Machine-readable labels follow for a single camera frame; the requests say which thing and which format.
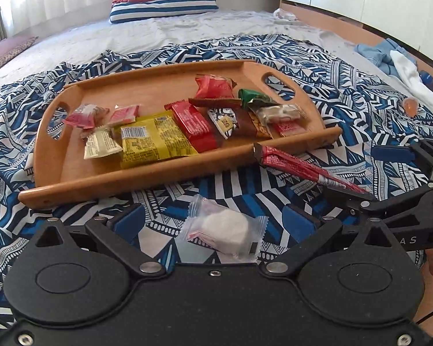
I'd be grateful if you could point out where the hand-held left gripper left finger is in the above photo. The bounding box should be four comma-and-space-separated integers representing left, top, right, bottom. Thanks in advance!
32, 205, 167, 278

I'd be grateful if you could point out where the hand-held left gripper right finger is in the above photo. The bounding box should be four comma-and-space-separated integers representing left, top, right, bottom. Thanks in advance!
260, 204, 395, 278

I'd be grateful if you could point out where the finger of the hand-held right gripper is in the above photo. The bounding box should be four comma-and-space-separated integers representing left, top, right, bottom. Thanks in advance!
323, 183, 433, 221
372, 140, 433, 184

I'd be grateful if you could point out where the long red stick packet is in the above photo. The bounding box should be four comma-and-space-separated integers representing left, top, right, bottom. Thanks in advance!
253, 142, 369, 194

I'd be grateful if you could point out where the clear packet with white cake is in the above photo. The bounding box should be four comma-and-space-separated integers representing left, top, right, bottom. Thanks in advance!
176, 194, 269, 262

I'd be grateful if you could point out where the yellow snack packet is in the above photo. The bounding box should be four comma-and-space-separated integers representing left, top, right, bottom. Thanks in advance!
120, 113, 199, 169

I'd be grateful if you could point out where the small red clear candy packet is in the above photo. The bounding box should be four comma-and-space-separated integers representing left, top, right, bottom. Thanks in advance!
272, 120, 308, 138

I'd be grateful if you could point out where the wooden tray with handles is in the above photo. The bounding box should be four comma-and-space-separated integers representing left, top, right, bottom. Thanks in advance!
18, 59, 343, 210

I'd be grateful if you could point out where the orange jelly cup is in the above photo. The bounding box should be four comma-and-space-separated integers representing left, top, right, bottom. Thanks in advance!
400, 96, 420, 118

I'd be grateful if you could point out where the blue white patterned blanket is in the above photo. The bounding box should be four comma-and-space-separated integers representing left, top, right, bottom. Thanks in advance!
0, 33, 433, 332

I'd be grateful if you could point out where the white cloth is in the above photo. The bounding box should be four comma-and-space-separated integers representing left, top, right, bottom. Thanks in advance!
390, 50, 433, 106

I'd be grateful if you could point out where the cream snack packet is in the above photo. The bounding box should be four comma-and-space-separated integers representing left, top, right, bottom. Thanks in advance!
84, 127, 124, 160

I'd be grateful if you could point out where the orange peanut snack packet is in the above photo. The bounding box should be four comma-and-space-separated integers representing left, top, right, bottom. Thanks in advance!
247, 110, 274, 140

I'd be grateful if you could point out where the clear grey nougat packet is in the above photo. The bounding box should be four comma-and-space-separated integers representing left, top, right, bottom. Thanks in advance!
256, 104, 307, 125

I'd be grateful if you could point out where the small red square packet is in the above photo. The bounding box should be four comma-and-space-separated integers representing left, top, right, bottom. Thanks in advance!
107, 104, 141, 127

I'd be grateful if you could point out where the pink clear candy packet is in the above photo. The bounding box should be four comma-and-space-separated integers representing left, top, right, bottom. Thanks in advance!
64, 104, 109, 131

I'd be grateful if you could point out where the red snack bar packet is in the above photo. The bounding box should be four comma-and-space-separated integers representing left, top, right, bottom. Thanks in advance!
165, 101, 219, 153

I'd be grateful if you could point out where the white brown snack packet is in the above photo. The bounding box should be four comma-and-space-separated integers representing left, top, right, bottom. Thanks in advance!
207, 107, 257, 140

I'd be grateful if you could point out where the green snack packet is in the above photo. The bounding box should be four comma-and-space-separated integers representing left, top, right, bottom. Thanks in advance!
237, 89, 275, 111

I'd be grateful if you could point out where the brown stick snack packet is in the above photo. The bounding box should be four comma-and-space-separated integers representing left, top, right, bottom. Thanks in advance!
188, 97, 243, 109

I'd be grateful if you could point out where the crumpled red snack packet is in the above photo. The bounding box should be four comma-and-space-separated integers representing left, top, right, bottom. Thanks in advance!
195, 75, 236, 100

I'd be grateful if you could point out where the white crumpled wrapper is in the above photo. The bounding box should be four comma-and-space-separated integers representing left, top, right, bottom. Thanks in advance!
273, 7, 298, 21

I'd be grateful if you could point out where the grey bed sheet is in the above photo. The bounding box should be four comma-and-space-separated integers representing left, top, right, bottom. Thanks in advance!
0, 7, 433, 91

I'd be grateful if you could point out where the mauve floral pillow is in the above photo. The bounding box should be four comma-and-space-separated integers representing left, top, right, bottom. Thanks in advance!
0, 36, 40, 80

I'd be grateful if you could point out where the blue white striped pillow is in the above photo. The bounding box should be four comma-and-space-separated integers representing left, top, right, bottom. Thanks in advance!
109, 0, 218, 25

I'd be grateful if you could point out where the wooden bed frame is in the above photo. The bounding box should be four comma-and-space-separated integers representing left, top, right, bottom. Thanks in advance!
279, 0, 433, 98

